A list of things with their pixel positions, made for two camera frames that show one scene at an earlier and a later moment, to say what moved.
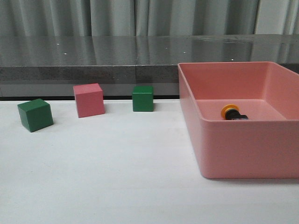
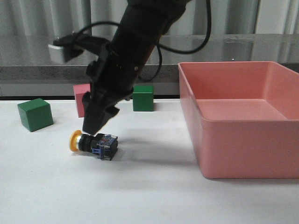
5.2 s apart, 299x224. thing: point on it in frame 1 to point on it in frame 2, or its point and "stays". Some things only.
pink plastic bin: (265, 146) stays
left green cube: (35, 114) stays
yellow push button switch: (231, 111) to (104, 146)
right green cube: (143, 98) stays
